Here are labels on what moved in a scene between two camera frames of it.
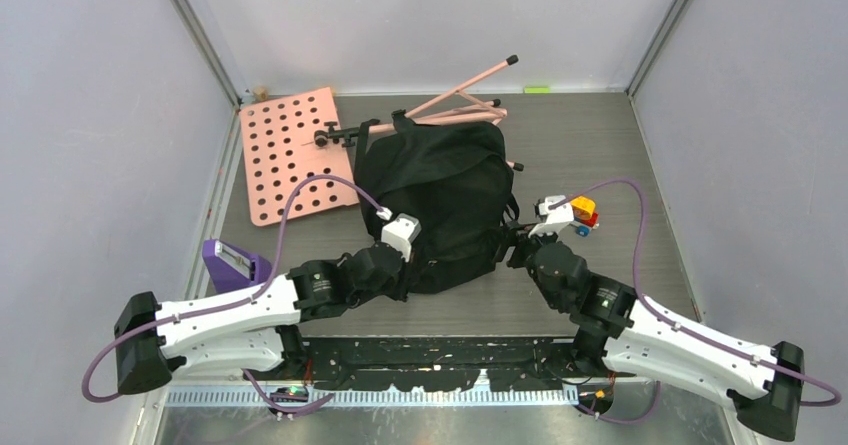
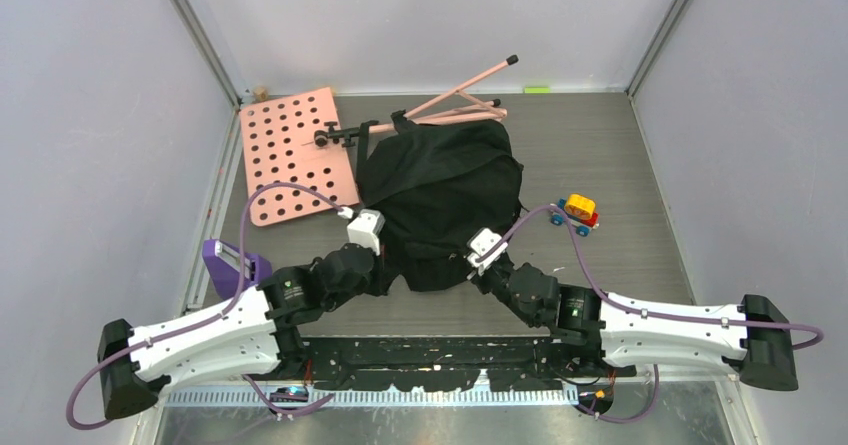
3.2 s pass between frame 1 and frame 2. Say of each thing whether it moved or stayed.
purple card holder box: stayed
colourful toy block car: stayed
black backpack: stayed
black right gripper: moved
